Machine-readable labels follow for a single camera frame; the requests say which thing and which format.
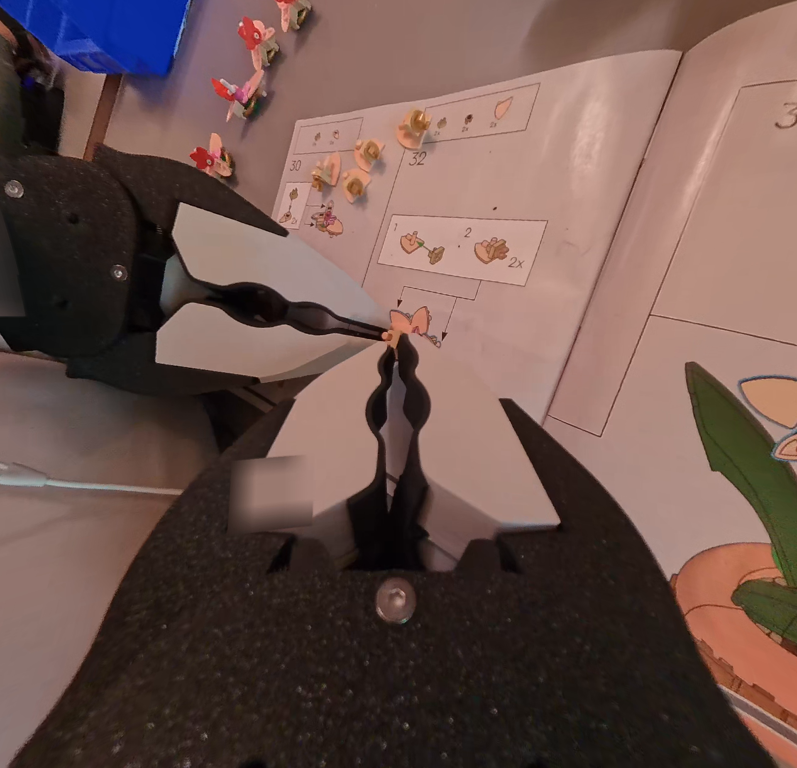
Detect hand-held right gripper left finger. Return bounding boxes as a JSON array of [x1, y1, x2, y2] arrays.
[[264, 344, 388, 563]]

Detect blue plastic crate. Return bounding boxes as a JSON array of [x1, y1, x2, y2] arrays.
[[0, 0, 201, 77]]

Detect grey desk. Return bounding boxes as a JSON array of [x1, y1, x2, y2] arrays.
[[84, 0, 797, 234]]

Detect red pink toy flower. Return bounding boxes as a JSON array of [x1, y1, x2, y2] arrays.
[[210, 70, 270, 123]]

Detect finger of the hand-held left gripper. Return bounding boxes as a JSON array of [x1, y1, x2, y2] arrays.
[[154, 259, 387, 384], [171, 202, 394, 334]]

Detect open instruction booklet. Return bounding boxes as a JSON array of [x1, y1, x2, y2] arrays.
[[272, 2, 797, 768]]

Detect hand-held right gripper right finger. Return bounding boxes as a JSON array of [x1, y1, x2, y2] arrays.
[[396, 334, 561, 571]]

